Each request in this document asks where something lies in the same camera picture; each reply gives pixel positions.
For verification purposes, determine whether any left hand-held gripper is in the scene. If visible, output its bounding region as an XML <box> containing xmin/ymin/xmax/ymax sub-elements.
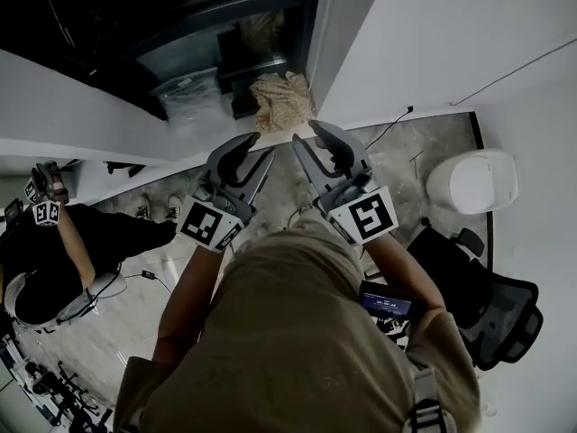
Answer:
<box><xmin>178</xmin><ymin>132</ymin><xmax>277</xmax><ymax>254</ymax></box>

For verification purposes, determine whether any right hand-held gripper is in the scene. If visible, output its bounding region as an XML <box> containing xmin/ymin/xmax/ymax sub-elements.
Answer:
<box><xmin>291</xmin><ymin>119</ymin><xmax>400</xmax><ymax>246</ymax></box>

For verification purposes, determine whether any person's right forearm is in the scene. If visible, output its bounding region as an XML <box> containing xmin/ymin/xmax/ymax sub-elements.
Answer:
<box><xmin>360</xmin><ymin>232</ymin><xmax>447</xmax><ymax>319</ymax></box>

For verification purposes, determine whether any person's left forearm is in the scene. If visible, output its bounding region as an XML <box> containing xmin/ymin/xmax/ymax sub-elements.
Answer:
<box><xmin>152</xmin><ymin>241</ymin><xmax>226</xmax><ymax>364</ymax></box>

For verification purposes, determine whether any person's grey shoe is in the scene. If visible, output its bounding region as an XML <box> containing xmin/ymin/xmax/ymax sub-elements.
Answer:
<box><xmin>288</xmin><ymin>200</ymin><xmax>316</xmax><ymax>225</ymax></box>

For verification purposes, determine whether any small black box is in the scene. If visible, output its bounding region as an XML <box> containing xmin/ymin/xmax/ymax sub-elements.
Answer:
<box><xmin>229</xmin><ymin>77</ymin><xmax>267</xmax><ymax>119</ymax></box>

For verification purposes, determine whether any beige patterned cloth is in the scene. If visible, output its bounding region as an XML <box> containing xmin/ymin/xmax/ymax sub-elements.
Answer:
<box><xmin>249</xmin><ymin>70</ymin><xmax>316</xmax><ymax>134</ymax></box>

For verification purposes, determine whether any clear plastic bag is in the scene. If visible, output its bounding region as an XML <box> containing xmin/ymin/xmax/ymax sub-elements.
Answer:
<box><xmin>151</xmin><ymin>68</ymin><xmax>226</xmax><ymax>139</ymax></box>

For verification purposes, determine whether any white rounded bin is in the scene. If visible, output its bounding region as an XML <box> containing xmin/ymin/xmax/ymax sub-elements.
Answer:
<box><xmin>426</xmin><ymin>149</ymin><xmax>519</xmax><ymax>216</ymax></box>

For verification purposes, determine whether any black wrist device with screen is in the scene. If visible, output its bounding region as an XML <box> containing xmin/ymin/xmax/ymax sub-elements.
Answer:
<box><xmin>359</xmin><ymin>280</ymin><xmax>427</xmax><ymax>322</ymax></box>

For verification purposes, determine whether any black office chair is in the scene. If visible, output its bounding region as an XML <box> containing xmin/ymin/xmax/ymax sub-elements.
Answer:
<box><xmin>405</xmin><ymin>226</ymin><xmax>545</xmax><ymax>372</ymax></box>

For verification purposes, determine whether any dark framed window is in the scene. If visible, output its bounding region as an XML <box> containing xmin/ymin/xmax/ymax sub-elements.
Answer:
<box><xmin>0</xmin><ymin>0</ymin><xmax>325</xmax><ymax>121</ymax></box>

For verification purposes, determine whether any white shell chair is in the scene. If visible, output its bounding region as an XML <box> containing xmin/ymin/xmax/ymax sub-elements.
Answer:
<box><xmin>13</xmin><ymin>268</ymin><xmax>127</xmax><ymax>333</ymax></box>

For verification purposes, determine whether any person's beige shirt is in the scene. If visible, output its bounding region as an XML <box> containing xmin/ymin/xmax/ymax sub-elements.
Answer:
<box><xmin>112</xmin><ymin>223</ymin><xmax>483</xmax><ymax>433</ymax></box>

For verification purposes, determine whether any black wheeled chair base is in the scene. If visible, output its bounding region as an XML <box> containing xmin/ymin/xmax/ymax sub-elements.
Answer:
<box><xmin>22</xmin><ymin>361</ymin><xmax>114</xmax><ymax>433</ymax></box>

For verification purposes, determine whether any black floor cable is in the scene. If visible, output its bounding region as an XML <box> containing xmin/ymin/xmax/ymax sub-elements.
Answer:
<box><xmin>362</xmin><ymin>105</ymin><xmax>415</xmax><ymax>151</ymax></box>

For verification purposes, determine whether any small black bracket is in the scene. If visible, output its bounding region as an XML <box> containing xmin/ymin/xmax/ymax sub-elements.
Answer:
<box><xmin>105</xmin><ymin>161</ymin><xmax>145</xmax><ymax>179</ymax></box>

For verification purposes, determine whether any black cable with adapter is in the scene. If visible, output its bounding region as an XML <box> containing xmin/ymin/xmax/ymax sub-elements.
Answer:
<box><xmin>124</xmin><ymin>268</ymin><xmax>173</xmax><ymax>295</ymax></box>

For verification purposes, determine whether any thin grey wall cable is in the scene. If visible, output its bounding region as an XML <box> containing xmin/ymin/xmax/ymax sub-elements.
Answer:
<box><xmin>450</xmin><ymin>38</ymin><xmax>577</xmax><ymax>106</ymax></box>

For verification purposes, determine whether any grey harness strap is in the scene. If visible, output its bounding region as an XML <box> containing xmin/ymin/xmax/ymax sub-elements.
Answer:
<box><xmin>119</xmin><ymin>406</ymin><xmax>145</xmax><ymax>433</ymax></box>
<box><xmin>405</xmin><ymin>367</ymin><xmax>454</xmax><ymax>433</ymax></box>

